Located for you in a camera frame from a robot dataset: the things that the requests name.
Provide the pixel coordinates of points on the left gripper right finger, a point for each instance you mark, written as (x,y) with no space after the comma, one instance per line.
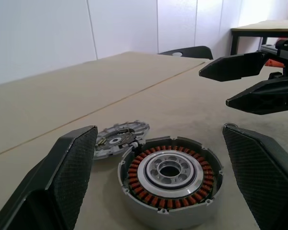
(261,172)

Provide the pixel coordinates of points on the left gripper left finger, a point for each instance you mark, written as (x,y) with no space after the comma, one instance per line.
(62,172)

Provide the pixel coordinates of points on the silver round motor cover plate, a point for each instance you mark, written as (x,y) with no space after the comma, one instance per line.
(115,141)

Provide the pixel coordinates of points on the silver motor housing copper coils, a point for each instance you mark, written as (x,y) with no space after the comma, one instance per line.
(144,210)

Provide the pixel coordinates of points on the black chair back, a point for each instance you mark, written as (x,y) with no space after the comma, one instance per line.
(196,52)

